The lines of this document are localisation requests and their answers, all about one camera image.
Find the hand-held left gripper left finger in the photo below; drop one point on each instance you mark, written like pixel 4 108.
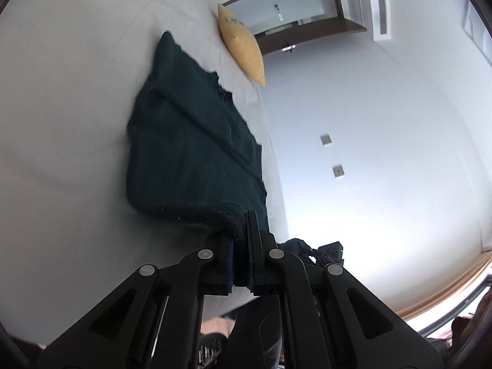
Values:
pixel 229 265

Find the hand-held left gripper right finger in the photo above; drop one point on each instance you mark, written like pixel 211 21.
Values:
pixel 251 265

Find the dark green sweater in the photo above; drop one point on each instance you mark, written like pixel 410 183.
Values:
pixel 184 142

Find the person's dark trousers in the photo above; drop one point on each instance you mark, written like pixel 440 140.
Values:
pixel 253 334

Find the bed with white sheet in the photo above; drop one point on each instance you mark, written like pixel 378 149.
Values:
pixel 69 123

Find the yellow pillow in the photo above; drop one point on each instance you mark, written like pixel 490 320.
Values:
pixel 242 46

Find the white air vent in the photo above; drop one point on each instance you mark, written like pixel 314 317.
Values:
pixel 381 5

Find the wall socket plate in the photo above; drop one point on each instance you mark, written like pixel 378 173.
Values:
pixel 338 171
pixel 326 139

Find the wall switch panel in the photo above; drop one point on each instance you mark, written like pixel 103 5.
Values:
pixel 278 11

